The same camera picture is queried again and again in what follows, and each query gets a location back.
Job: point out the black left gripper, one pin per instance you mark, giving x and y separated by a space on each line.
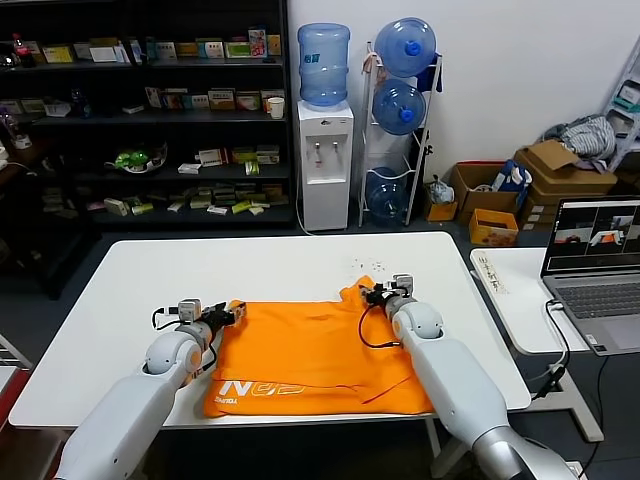
212 320

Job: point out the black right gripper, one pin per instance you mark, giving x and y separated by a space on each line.
385 296

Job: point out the orange t-shirt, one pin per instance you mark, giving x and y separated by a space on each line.
310 350

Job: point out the grey striped clothes pile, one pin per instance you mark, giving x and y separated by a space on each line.
590 135

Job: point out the small white flat box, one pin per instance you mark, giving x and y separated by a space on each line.
216 209

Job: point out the white water dispenser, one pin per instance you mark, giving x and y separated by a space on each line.
323 199

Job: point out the pale yellow small box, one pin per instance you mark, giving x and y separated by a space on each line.
255 210

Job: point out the lime green box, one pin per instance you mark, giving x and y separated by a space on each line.
140 208
240 207

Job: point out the small yellow cardboard box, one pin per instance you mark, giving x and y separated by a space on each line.
442 212

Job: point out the stacked olive green boxes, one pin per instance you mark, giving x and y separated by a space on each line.
224 194
200 198

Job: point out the white olive box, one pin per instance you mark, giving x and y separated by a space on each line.
174 206

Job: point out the handwritten paper label strip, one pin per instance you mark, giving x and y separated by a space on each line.
489 272

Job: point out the grey plastic bag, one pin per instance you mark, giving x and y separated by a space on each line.
442 192

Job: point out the stacked brown yellow boxes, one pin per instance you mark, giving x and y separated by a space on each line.
274 195

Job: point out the small orange cardboard box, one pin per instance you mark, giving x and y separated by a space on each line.
492 234

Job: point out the open brown cardboard box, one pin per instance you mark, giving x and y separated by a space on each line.
482 202

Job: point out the light green tube box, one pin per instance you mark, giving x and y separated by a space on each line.
250 168

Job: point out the white box black print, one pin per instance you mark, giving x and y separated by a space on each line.
188 168

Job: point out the black slender pump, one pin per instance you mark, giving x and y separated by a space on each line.
427 150

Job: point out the white green carton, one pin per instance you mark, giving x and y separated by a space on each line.
115 206

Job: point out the white side table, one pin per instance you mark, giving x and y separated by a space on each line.
524 310

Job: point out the white red striped box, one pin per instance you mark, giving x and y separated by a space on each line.
210 157

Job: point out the green yellow medicine box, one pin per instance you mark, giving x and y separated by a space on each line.
242 153

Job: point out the black white bowl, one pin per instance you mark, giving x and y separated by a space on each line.
158 157

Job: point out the green snack packets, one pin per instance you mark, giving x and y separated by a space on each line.
130 159

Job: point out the stacked labelled cardboard boxes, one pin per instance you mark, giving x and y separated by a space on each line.
539 212

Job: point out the blue white package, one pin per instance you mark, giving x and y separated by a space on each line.
514 172

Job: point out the blue capped water jug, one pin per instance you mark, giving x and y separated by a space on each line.
391 102
393 39

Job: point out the black metal shelving unit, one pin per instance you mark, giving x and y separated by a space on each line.
158 117

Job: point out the white paper cup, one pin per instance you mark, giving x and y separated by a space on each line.
275 108

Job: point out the white red orange box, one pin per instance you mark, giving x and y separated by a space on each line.
247 101

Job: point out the white grey medicine box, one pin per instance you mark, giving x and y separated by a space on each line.
199 102

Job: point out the orange framed medicine box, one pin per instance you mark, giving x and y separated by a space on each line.
220 99

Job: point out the beige brown medicine box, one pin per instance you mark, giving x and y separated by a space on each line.
263 99

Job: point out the orange picture medicine box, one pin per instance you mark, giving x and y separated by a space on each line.
174 99

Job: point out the grey metal cart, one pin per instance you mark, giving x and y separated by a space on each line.
10 352

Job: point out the blue water jug with label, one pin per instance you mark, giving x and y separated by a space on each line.
323 74

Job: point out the white red medicine box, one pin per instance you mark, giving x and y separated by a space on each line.
153 98

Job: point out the grey laptop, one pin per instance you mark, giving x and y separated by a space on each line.
600 300

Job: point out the pink rag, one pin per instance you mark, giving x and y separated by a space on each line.
369 62

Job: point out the large cardboard box with flap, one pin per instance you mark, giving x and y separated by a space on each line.
574 182

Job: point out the dark blue bottle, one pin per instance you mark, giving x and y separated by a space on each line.
80 104

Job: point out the white teal medicine box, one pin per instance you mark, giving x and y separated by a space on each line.
212 49

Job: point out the flat yellow box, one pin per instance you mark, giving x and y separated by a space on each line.
187 49

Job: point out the yellow orange box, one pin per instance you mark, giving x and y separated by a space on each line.
272 45

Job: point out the white plastic tray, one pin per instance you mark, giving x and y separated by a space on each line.
55 108

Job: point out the small white cup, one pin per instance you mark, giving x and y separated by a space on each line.
21 142

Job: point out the wide white blue box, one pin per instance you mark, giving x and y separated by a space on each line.
163 51

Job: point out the pink cartoon print box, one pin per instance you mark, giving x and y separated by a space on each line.
257 43

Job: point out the white power strip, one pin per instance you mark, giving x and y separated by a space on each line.
578 470

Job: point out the tall blue white box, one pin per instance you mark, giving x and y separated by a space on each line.
136 52

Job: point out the white blue medicine box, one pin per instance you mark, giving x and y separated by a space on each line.
123 53

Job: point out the pale green box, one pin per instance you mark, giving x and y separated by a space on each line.
33 106

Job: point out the clear plastic bottle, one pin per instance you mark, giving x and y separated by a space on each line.
6 127

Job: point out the small white medicine box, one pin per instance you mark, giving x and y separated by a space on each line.
82 52

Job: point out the green white flat box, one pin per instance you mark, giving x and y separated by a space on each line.
9 108

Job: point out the grey storage rack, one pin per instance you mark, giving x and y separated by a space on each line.
620 82

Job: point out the cola bottle red label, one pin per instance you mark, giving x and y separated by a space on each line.
20 52

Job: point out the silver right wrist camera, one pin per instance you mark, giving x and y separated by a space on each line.
402 284

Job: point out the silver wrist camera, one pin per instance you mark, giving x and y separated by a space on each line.
189 311
402 284

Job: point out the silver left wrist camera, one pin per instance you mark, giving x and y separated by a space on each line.
189 311

